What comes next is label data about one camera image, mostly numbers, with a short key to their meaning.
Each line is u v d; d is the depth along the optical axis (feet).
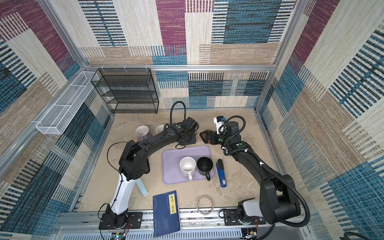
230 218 2.40
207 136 2.44
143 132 3.33
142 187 2.66
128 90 3.63
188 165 2.93
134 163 1.80
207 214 2.45
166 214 2.45
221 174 2.85
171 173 2.93
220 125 2.47
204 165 2.85
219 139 2.43
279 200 1.37
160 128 3.18
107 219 2.09
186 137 2.59
